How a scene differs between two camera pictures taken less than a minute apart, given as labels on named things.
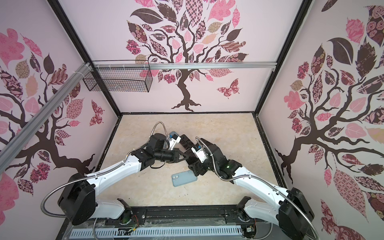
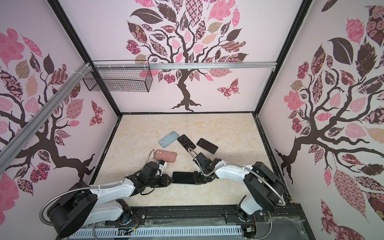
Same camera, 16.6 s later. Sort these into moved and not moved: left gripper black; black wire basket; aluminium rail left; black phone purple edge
Moved: left gripper black
Not moved: black wire basket; aluminium rail left; black phone purple edge
